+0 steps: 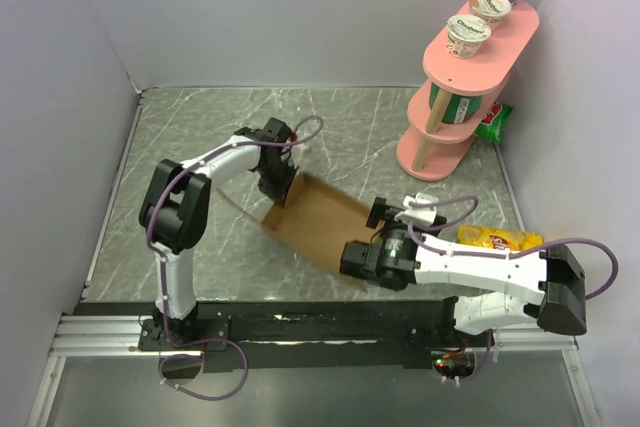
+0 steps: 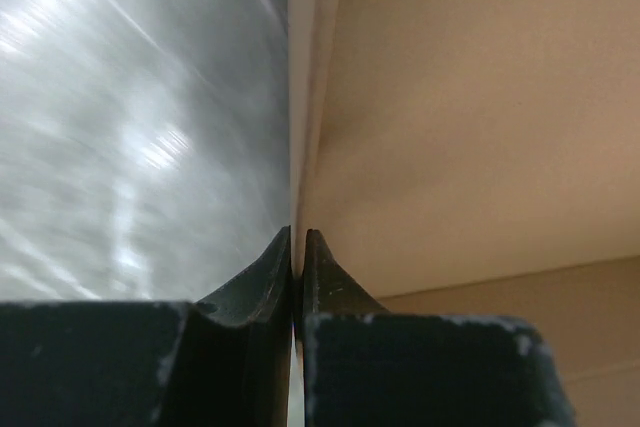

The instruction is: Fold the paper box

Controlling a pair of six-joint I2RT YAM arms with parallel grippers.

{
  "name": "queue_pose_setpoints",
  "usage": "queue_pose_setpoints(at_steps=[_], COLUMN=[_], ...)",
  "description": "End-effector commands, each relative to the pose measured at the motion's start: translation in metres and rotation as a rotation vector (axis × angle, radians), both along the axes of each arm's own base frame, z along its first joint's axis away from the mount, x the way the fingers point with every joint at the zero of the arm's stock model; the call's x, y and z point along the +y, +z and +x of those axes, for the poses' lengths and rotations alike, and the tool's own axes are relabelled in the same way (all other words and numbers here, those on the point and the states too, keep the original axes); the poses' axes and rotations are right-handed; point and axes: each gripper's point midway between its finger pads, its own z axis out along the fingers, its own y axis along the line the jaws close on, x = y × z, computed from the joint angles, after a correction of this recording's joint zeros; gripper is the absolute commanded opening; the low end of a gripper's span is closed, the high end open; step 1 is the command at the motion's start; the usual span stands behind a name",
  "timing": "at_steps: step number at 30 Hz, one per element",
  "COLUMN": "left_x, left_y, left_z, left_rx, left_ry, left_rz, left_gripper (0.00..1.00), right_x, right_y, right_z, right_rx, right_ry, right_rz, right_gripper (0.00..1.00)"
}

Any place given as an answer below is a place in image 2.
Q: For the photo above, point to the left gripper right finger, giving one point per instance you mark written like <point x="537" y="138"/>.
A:
<point x="364" y="365"/>

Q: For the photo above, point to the brown cardboard box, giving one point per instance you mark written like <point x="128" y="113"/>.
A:
<point x="482" y="156"/>

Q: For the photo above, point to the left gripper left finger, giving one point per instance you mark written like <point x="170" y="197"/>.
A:
<point x="221" y="361"/>

